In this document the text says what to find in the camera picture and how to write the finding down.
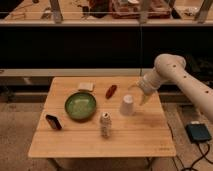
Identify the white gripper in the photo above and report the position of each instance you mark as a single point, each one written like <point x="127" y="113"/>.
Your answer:
<point x="148" y="84"/>

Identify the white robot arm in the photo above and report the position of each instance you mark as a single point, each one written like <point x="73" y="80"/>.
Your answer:
<point x="169" y="67"/>

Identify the green ceramic bowl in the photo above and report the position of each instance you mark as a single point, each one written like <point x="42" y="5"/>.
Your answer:
<point x="80" y="106"/>

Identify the red sausage toy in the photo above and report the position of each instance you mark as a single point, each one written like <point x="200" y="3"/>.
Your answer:
<point x="111" y="91"/>

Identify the wooden table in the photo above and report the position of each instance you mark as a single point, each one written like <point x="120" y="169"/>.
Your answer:
<point x="145" y="133"/>

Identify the beige sponge block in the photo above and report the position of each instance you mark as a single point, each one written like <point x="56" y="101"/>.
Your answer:
<point x="86" y="86"/>

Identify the black power box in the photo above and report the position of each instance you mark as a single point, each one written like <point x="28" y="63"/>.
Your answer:
<point x="198" y="133"/>

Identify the long background shelf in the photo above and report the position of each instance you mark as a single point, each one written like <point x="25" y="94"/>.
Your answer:
<point x="48" y="38"/>

